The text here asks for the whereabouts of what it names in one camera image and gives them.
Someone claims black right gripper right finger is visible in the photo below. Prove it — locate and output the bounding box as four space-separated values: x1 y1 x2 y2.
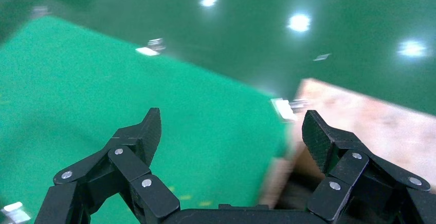
301 110 436 224

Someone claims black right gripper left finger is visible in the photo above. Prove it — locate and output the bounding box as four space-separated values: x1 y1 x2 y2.
34 107 181 224

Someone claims large open cardboard carton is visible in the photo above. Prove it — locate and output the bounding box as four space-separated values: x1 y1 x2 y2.
259 147 324 211

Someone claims large green table cloth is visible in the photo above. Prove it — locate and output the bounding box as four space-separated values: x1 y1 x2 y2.
0 15 290 224

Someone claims silver binder clip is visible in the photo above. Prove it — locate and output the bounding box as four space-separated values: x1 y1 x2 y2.
270 97 309 122
135 38 167 57
0 201 32 224

